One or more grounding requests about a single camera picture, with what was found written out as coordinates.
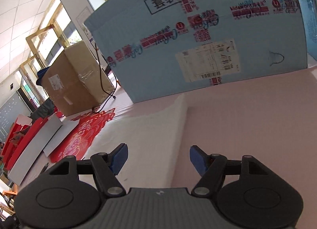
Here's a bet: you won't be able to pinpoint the black cable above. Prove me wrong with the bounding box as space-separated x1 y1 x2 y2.
91 43 118 113

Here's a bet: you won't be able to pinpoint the large blue cardboard box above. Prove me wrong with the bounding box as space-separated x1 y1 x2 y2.
84 0 307 103

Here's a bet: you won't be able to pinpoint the brown sealed cardboard box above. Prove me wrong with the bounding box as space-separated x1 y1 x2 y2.
41 41 115 116

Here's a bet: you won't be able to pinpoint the white cloth shopping bag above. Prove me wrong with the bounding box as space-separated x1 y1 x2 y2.
84 94 187 190

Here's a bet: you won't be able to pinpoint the white flat cardboard sheet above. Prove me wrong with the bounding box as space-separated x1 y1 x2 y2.
9 115 79 186

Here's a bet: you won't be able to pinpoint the red gift boxes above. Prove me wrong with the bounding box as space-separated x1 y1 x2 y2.
1 115 48 171

